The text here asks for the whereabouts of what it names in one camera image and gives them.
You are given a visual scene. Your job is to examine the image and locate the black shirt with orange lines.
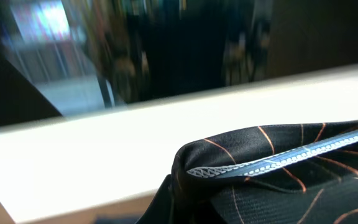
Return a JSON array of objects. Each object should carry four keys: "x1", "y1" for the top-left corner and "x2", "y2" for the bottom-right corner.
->
[{"x1": 139, "y1": 120, "x2": 358, "y2": 223}]

